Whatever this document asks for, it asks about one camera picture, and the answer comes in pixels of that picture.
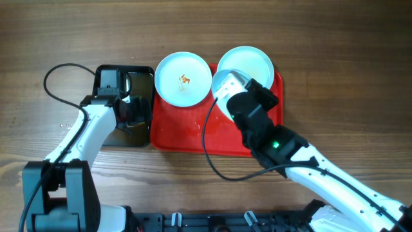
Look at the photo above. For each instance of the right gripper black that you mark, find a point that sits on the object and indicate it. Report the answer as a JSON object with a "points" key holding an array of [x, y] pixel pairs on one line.
{"points": [[250, 93]]}

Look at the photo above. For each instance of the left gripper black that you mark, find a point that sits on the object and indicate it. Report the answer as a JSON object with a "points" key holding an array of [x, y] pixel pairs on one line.
{"points": [[140, 113]]}

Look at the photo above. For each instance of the light blue plate front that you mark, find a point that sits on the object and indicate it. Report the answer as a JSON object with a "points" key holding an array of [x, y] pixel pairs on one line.
{"points": [[227, 83]]}

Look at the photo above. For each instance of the light blue plate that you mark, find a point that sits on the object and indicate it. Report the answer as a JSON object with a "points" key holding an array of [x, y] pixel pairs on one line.
{"points": [[227, 83], [183, 79], [251, 61]]}

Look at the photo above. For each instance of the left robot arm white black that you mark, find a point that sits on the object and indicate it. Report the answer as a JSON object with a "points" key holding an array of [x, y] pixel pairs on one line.
{"points": [[59, 191]]}

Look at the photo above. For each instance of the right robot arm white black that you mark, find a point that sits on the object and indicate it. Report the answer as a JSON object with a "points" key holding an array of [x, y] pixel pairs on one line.
{"points": [[279, 148]]}

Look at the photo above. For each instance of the red plastic tray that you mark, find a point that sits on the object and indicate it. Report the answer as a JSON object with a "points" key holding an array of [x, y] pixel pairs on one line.
{"points": [[179, 130]]}

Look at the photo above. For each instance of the black water basin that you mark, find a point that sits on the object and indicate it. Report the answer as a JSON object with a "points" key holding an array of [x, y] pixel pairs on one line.
{"points": [[135, 80]]}

